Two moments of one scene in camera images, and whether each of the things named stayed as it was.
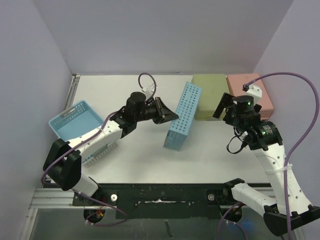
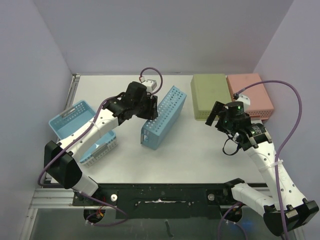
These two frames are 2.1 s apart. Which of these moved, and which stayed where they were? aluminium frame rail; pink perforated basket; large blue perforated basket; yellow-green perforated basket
Moved: large blue perforated basket
Stayed: aluminium frame rail; pink perforated basket; yellow-green perforated basket
